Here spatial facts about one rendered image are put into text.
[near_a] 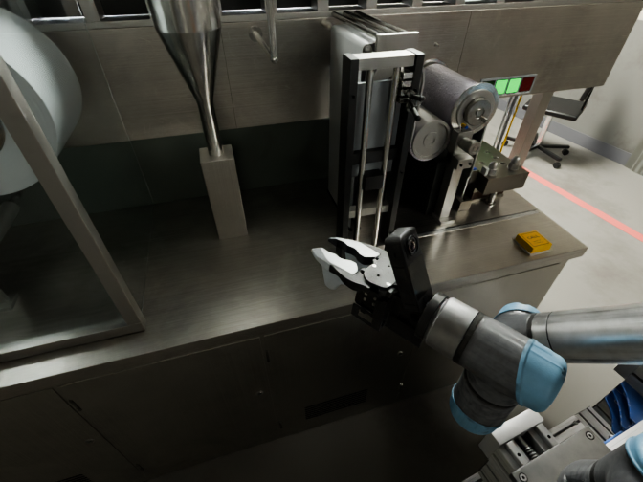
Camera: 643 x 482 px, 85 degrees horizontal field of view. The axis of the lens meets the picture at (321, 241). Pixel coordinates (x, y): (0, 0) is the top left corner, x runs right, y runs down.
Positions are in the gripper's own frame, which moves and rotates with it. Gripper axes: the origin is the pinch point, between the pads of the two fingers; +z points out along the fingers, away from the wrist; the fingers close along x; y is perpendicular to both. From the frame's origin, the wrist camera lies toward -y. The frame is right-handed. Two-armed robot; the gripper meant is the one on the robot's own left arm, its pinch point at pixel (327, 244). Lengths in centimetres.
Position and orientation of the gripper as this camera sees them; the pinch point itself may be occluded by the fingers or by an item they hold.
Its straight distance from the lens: 57.2
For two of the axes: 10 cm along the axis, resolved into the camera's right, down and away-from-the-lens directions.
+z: -7.6, -4.3, 4.9
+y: -0.9, 8.2, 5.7
